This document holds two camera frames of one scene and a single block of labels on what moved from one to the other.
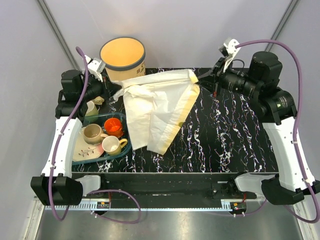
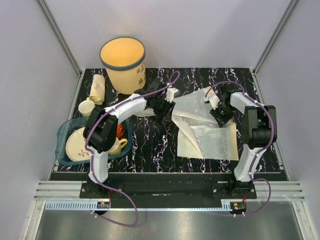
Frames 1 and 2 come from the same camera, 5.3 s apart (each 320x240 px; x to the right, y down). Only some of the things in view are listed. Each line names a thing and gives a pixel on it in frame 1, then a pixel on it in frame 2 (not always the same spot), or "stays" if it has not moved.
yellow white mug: [112, 145] stays
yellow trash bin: [123, 57] stays
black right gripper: [208, 81] to [221, 120]
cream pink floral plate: [84, 151] stays
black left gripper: [108, 89] to [166, 114]
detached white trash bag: [156, 105] to [199, 134]
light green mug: [92, 110] stays
